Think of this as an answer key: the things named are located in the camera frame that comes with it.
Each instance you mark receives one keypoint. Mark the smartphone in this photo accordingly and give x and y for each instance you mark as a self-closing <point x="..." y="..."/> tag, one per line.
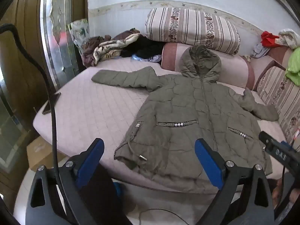
<point x="52" y="103"/>

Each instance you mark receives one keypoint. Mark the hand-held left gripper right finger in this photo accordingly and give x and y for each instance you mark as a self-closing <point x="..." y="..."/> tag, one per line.
<point x="208" y="166"/>

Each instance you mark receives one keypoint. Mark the cardboard box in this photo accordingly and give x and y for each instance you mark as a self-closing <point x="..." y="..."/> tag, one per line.
<point x="39" y="152"/>

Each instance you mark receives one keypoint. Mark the wooden door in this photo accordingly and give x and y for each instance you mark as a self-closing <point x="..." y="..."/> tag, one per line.
<point x="21" y="63"/>

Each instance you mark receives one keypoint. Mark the pink quilted bed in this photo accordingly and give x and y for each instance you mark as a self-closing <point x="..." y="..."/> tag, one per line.
<point x="93" y="112"/>

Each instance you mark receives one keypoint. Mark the striped floral cushion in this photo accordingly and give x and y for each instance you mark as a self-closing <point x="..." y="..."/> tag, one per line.
<point x="279" y="86"/>

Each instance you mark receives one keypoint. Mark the grey blue cloth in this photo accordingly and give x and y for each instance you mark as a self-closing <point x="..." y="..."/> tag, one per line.
<point x="259" y="50"/>

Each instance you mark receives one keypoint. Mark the blue plastic item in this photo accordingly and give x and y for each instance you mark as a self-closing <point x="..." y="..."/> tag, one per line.
<point x="118" y="189"/>

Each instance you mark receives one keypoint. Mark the floral print plastic bag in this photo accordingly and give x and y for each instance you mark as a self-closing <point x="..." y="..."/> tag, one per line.
<point x="79" y="31"/>

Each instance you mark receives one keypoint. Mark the cream leaf-print blanket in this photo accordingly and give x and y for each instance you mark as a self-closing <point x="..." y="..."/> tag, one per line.
<point x="105" y="49"/>

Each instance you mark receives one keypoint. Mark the pink bolster cushion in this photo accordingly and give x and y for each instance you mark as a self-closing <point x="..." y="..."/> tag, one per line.
<point x="234" y="68"/>

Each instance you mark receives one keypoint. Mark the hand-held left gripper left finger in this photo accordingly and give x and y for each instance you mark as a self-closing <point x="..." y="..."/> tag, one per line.
<point x="90" y="164"/>

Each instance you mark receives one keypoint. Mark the blue clear plastic bag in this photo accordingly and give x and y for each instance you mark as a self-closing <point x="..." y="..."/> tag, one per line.
<point x="140" y="58"/>

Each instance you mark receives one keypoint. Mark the striped floral pillow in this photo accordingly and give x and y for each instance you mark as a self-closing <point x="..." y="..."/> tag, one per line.
<point x="187" y="25"/>

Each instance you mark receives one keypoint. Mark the pink cushion brown edge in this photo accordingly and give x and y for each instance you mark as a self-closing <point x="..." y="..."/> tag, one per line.
<point x="260" y="68"/>

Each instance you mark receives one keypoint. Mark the red cloth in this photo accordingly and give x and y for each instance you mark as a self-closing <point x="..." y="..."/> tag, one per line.
<point x="268" y="38"/>

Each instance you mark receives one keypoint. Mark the olive green hooded puffer jacket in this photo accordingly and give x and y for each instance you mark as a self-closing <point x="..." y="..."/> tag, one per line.
<point x="187" y="103"/>

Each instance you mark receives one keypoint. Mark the bright green cloth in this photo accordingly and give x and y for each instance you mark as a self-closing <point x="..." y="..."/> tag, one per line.
<point x="294" y="65"/>

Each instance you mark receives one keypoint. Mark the leaded glass door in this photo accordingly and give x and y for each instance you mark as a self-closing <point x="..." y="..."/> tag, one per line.
<point x="58" y="28"/>

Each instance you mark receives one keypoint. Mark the brown blanket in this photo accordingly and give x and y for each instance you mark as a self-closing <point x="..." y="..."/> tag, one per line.
<point x="88" y="51"/>

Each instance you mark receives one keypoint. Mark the black clothes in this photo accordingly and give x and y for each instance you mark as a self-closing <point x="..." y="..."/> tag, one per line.
<point x="145" y="46"/>

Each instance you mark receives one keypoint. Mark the leaded glass side panel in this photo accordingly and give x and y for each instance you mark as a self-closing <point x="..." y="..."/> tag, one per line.
<point x="9" y="131"/>

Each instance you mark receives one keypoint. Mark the cream white cloth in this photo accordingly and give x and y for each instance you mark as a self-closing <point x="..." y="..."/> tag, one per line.
<point x="288" y="37"/>

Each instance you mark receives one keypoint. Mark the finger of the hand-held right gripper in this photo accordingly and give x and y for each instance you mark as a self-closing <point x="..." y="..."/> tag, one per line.
<point x="279" y="152"/>

